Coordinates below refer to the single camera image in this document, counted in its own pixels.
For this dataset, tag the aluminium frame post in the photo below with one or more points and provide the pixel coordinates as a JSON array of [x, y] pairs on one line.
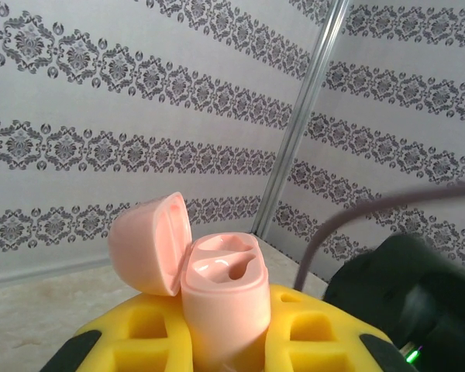
[[307, 97]]

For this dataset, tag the pink earbud charging case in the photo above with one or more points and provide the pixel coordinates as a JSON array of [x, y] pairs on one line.
[[224, 306]]

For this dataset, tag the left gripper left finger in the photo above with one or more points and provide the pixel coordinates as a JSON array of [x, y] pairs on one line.
[[120, 314]]

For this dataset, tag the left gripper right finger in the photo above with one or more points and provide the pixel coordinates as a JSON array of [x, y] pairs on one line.
[[352, 329]]

